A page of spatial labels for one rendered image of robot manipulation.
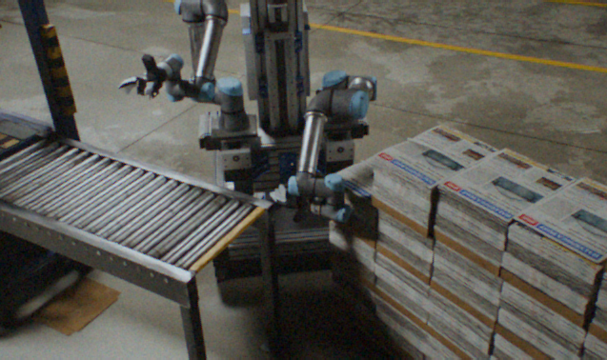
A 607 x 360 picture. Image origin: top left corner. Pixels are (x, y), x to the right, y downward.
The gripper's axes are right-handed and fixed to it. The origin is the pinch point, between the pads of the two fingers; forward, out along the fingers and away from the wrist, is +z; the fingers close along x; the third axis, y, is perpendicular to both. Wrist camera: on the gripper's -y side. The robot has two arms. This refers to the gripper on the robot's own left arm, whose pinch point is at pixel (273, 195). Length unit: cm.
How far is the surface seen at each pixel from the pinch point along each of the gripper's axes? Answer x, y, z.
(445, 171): -5, 30, -71
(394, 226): -2, 1, -54
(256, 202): 11.6, 3.5, 0.2
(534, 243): 18, 27, -107
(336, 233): -13.9, -21.3, -22.7
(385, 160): -2, 30, -50
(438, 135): -28, 30, -60
